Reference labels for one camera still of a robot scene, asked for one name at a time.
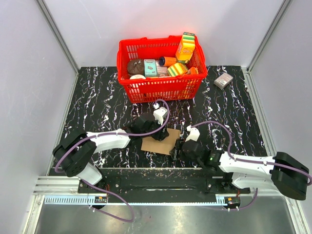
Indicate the red plastic shopping basket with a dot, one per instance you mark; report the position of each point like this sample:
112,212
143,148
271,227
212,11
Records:
167,88

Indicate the yellow green sponge pack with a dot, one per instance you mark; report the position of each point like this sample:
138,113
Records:
177,69

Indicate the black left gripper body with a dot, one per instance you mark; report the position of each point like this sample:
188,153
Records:
158,135

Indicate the pink small food box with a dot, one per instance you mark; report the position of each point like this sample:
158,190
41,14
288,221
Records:
162,71

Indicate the orange snack packet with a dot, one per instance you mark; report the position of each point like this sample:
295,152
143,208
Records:
192,71

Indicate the white wrapped tissue pack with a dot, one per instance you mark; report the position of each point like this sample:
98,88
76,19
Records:
223,80

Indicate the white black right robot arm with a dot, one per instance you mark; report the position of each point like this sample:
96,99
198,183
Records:
281,172

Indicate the white round lid container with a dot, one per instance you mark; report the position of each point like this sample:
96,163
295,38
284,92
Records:
139,76

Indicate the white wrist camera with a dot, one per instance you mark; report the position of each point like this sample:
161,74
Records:
160,113
193,133

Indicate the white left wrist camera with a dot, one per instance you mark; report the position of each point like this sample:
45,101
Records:
160,113

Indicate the brown round chocolate cake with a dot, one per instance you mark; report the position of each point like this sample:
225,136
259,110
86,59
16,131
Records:
136,67

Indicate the orange cylindrical can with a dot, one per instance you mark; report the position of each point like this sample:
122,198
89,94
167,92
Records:
167,61

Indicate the tall orange sponge box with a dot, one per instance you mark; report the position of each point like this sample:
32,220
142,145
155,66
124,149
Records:
185,48

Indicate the brown cardboard box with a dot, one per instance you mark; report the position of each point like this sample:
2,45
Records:
161,147

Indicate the aluminium frame rail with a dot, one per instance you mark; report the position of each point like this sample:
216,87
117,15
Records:
72,191

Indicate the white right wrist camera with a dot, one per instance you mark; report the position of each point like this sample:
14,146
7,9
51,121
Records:
193,133

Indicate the teal small carton box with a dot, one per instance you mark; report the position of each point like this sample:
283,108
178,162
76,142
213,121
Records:
150,69

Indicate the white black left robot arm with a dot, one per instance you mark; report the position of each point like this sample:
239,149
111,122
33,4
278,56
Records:
73,154

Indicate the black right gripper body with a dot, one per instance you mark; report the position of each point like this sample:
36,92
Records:
184,154

